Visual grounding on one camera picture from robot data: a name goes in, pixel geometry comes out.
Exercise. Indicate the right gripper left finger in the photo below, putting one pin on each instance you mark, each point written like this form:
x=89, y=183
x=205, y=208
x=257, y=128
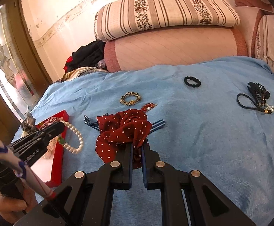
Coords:
x=85, y=198

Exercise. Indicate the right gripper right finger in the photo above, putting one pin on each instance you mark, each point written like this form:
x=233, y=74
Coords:
x=188, y=198

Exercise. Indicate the black sheer dotted scrunchie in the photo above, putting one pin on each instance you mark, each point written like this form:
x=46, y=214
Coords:
x=28, y=125

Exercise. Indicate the red gingham scrunchie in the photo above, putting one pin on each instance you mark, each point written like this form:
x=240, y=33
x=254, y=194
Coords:
x=49, y=122

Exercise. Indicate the red polka dot scrunchie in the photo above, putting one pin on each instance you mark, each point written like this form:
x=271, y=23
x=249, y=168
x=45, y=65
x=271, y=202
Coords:
x=119, y=129

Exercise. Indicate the white dotted scrunchie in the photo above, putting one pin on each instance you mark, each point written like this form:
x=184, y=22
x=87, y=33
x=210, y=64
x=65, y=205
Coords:
x=50, y=148

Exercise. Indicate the patterned sleeve forearm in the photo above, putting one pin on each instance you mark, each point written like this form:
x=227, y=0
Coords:
x=24, y=172

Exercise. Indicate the person left hand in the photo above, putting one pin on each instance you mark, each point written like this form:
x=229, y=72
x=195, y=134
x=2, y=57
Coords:
x=9, y=206

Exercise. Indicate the red cardboard box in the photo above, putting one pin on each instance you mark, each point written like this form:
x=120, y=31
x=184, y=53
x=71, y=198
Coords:
x=50, y=170

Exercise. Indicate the blue fleece blanket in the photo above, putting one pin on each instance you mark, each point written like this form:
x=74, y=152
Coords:
x=205, y=128

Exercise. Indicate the brown wooden glass door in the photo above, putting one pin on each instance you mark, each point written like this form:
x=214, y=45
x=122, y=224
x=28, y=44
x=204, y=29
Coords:
x=23, y=77

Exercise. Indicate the black elastic with pearls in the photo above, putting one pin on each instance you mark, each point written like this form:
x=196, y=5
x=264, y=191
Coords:
x=256, y=106

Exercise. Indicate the black hair claw clip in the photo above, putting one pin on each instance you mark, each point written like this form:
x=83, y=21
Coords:
x=259, y=92

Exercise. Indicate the black and red clothes pile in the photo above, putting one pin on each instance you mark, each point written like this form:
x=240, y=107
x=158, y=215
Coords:
x=87, y=55

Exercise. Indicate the pink bolster cushion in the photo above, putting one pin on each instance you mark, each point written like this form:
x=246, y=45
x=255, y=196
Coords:
x=173, y=46

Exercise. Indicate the right striped cushion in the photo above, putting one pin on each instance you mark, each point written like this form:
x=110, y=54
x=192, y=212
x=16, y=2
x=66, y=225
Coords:
x=264, y=41

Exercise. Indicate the striped floral cushion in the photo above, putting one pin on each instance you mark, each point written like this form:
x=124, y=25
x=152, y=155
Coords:
x=125, y=17

